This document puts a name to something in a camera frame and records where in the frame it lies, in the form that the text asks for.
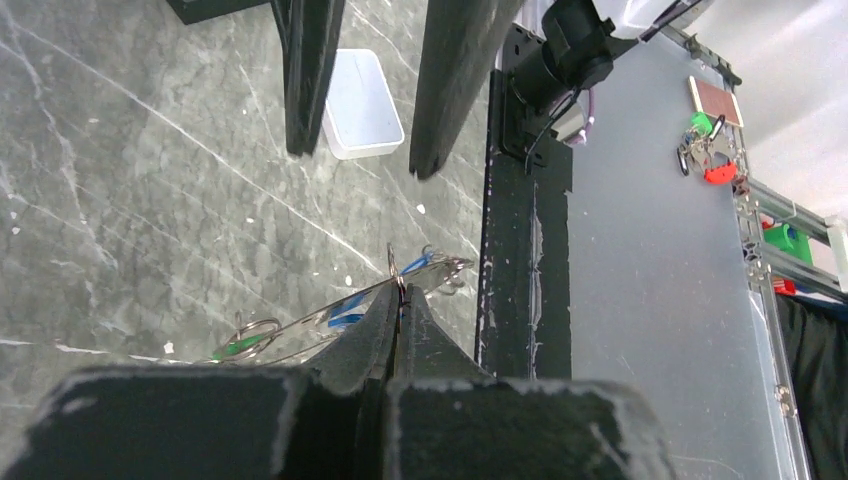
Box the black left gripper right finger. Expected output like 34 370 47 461
387 286 678 479

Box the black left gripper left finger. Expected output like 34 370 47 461
4 286 401 479

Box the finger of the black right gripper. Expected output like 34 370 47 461
409 0 524 181
270 0 346 157

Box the blue key tag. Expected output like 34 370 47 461
327 249 435 328

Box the green key tag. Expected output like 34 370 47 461
211 335 266 362

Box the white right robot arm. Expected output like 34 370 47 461
270 1 636 180

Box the black flat box with sticker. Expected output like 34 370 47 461
167 0 268 25

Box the small brown circuit board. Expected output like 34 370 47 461
687 76 745 128

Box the spare key bunch red tag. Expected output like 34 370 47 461
675 112 740 187

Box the green plastic block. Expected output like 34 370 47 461
762 222 813 265

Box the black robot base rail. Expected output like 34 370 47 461
475 23 574 382

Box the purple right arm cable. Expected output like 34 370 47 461
566 86 596 147

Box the aluminium frame rail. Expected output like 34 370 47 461
659 26 847 479

